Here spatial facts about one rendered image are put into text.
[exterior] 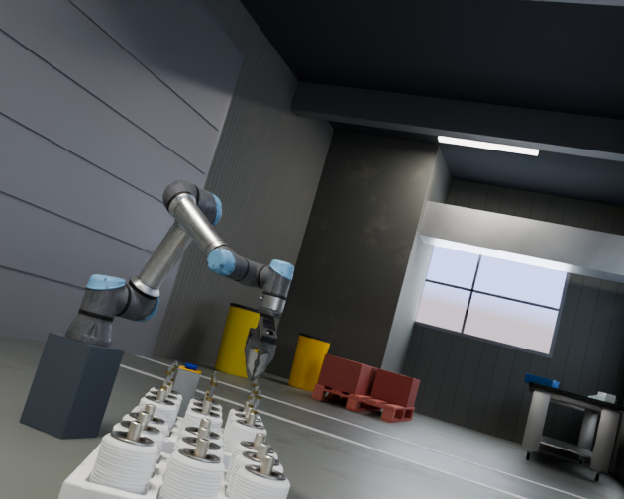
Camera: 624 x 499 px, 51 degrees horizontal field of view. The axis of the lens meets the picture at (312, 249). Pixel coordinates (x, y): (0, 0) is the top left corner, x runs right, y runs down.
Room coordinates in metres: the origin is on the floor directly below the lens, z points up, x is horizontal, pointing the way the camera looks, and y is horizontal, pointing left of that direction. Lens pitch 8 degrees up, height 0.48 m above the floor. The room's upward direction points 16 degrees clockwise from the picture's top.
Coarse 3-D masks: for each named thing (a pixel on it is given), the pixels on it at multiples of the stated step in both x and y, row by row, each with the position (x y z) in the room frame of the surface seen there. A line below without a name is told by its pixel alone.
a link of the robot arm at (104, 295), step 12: (96, 276) 2.21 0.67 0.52; (108, 276) 2.26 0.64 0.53; (96, 288) 2.20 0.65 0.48; (108, 288) 2.20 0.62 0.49; (120, 288) 2.24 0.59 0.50; (84, 300) 2.21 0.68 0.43; (96, 300) 2.20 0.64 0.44; (108, 300) 2.21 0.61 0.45; (120, 300) 2.25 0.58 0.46; (96, 312) 2.20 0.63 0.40; (108, 312) 2.22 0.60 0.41; (120, 312) 2.28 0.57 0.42
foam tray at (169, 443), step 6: (180, 420) 1.97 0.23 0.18; (174, 426) 1.84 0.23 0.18; (180, 426) 1.87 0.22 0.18; (174, 432) 1.75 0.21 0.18; (222, 432) 2.01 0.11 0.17; (168, 438) 1.65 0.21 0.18; (174, 438) 1.67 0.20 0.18; (222, 438) 1.87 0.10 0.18; (168, 444) 1.64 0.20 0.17; (174, 444) 1.64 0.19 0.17; (162, 450) 1.64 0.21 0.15; (168, 450) 1.64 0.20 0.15; (228, 456) 1.65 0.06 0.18; (228, 462) 1.65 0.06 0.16
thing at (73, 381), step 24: (48, 336) 2.21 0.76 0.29; (48, 360) 2.19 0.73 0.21; (72, 360) 2.16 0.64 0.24; (96, 360) 2.18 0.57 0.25; (120, 360) 2.30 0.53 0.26; (48, 384) 2.18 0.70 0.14; (72, 384) 2.15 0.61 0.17; (96, 384) 2.22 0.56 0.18; (24, 408) 2.21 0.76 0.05; (48, 408) 2.17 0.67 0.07; (72, 408) 2.15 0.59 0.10; (96, 408) 2.26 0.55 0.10; (48, 432) 2.16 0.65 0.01; (72, 432) 2.18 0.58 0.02; (96, 432) 2.30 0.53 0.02
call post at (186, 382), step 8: (176, 376) 2.08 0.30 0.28; (184, 376) 2.08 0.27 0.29; (192, 376) 2.08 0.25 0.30; (176, 384) 2.08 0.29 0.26; (184, 384) 2.08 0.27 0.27; (192, 384) 2.09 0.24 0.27; (184, 392) 2.08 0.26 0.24; (192, 392) 2.09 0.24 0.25; (184, 400) 2.08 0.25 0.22; (184, 408) 2.08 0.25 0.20
